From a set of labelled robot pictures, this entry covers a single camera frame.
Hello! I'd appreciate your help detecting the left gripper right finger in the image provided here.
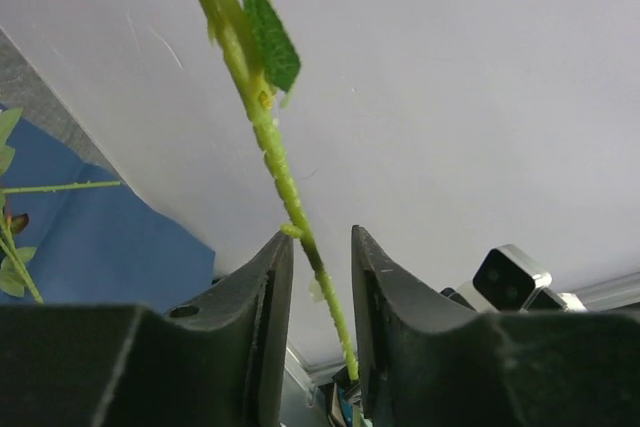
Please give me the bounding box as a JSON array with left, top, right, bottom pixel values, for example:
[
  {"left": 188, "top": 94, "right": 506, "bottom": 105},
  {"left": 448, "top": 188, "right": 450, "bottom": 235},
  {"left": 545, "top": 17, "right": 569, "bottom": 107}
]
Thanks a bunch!
[{"left": 351, "top": 226, "right": 639, "bottom": 426}]

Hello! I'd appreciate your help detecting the pink flower stem two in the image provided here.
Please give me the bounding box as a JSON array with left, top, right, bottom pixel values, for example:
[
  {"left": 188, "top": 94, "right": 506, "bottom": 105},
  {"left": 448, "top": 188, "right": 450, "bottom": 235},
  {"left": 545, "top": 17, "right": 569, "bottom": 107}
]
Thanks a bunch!
[{"left": 1, "top": 106, "right": 124, "bottom": 305}]

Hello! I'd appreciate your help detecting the blue wrapping paper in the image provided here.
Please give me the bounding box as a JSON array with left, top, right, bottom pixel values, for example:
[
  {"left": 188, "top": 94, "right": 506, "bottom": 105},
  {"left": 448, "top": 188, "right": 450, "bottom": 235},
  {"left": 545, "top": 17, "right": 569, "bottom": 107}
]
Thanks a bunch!
[{"left": 1, "top": 117, "right": 215, "bottom": 311}]

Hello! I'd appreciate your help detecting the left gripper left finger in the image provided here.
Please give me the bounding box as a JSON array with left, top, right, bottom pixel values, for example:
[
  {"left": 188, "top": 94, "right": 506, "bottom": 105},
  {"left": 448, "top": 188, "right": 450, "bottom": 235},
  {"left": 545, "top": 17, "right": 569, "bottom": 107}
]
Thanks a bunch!
[{"left": 1, "top": 233, "right": 294, "bottom": 426}]

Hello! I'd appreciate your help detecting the pink flower stem one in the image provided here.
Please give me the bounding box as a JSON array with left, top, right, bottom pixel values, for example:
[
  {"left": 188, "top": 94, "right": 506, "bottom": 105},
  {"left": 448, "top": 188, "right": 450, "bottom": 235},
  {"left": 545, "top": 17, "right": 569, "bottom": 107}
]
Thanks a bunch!
[{"left": 198, "top": 0, "right": 359, "bottom": 381}]

